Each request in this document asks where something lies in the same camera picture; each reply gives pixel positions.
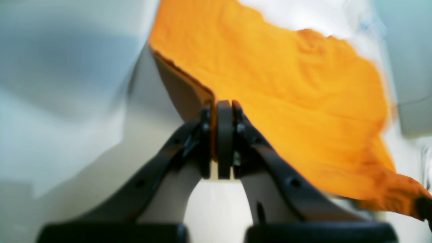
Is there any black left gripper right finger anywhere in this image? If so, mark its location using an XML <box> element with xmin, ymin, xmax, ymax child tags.
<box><xmin>216</xmin><ymin>101</ymin><xmax>398</xmax><ymax>243</ymax></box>

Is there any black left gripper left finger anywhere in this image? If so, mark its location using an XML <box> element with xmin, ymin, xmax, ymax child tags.
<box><xmin>37</xmin><ymin>106</ymin><xmax>212</xmax><ymax>243</ymax></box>

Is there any orange t-shirt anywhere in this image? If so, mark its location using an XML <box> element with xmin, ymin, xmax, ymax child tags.
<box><xmin>149</xmin><ymin>0</ymin><xmax>431</xmax><ymax>220</ymax></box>

